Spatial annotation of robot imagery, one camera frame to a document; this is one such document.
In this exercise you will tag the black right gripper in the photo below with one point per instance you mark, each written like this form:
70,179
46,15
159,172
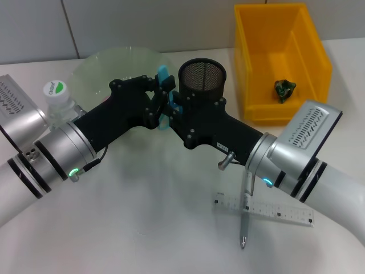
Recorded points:
211,128

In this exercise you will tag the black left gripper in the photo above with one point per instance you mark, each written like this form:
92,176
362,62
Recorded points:
119,114

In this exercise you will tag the blue scissors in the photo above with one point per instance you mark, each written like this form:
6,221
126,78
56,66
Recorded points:
163,72

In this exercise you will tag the clear water bottle green label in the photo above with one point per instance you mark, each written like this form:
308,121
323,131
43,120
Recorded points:
57,97

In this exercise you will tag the clear plastic ruler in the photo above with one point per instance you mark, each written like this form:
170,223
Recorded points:
271,211

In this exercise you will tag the black mesh pen holder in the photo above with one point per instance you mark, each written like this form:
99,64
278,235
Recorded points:
199,80

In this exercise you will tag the green glass fruit bowl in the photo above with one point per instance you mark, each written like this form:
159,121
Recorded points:
94,77

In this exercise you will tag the silver grey pen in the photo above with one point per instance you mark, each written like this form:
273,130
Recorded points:
244,228

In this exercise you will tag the yellow plastic bin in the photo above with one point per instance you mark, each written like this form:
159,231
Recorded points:
285,57

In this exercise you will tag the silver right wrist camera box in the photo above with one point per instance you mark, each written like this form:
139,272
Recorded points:
305,134

